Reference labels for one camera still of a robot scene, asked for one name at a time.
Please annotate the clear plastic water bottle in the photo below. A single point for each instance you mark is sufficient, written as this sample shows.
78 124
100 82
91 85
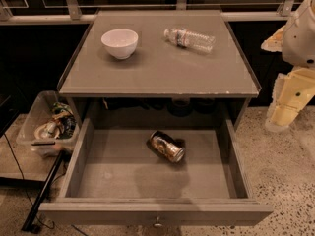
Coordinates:
185 38

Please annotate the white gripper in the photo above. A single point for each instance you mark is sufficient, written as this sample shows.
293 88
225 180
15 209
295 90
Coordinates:
300 39

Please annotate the metal drawer knob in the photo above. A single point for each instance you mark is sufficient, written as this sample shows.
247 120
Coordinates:
157 223

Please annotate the orange soda can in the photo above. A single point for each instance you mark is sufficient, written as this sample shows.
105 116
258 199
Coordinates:
167 146

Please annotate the clutter inside plastic bin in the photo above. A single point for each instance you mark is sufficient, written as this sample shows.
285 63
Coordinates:
61 125

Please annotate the metal guard railing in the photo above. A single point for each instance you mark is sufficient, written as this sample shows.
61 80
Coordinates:
47 12

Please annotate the black metal stand leg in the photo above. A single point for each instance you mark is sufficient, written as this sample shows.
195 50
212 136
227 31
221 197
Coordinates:
28 224

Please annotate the grey wooden cabinet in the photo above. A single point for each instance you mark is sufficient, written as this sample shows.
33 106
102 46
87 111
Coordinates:
158 68

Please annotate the grey open top drawer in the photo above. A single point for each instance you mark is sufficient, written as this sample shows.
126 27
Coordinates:
116 177

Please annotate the clear plastic storage bin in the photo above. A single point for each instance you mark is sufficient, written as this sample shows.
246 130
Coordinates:
39 114

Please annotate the white ceramic bowl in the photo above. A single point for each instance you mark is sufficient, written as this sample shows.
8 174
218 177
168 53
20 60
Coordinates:
120 43

